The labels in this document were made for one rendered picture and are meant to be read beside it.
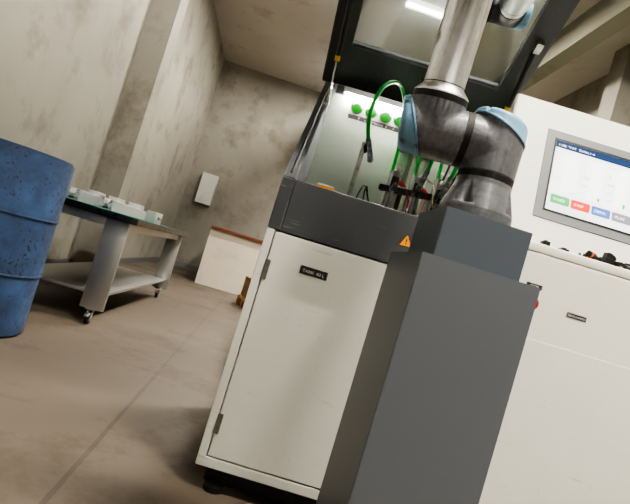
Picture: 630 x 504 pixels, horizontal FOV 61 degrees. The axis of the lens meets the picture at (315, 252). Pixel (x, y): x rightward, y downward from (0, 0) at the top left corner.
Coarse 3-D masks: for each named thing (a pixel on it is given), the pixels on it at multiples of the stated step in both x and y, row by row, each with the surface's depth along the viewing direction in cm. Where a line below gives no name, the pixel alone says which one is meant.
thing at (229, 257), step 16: (208, 240) 808; (224, 240) 810; (240, 240) 812; (256, 240) 808; (208, 256) 807; (224, 256) 810; (240, 256) 812; (256, 256) 815; (208, 272) 807; (224, 272) 810; (240, 272) 812; (224, 288) 810; (240, 288) 812
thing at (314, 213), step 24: (312, 192) 157; (336, 192) 157; (288, 216) 156; (312, 216) 156; (336, 216) 157; (360, 216) 157; (384, 216) 157; (408, 216) 157; (312, 240) 156; (336, 240) 156; (360, 240) 156; (384, 240) 156
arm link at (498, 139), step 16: (480, 112) 109; (496, 112) 106; (480, 128) 106; (496, 128) 106; (512, 128) 105; (464, 144) 106; (480, 144) 106; (496, 144) 105; (512, 144) 106; (464, 160) 108; (480, 160) 106; (496, 160) 105; (512, 160) 106; (512, 176) 107
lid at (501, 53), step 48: (384, 0) 182; (432, 0) 178; (576, 0) 165; (336, 48) 201; (384, 48) 198; (432, 48) 193; (480, 48) 188; (528, 48) 182; (384, 96) 214; (480, 96) 203
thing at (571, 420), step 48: (528, 96) 195; (528, 144) 189; (624, 144) 193; (528, 192) 185; (576, 240) 181; (576, 288) 157; (624, 288) 157; (528, 336) 156; (576, 336) 156; (624, 336) 156; (528, 384) 155; (576, 384) 155; (624, 384) 156; (528, 432) 155; (576, 432) 155; (624, 432) 155; (528, 480) 154; (576, 480) 155; (624, 480) 155
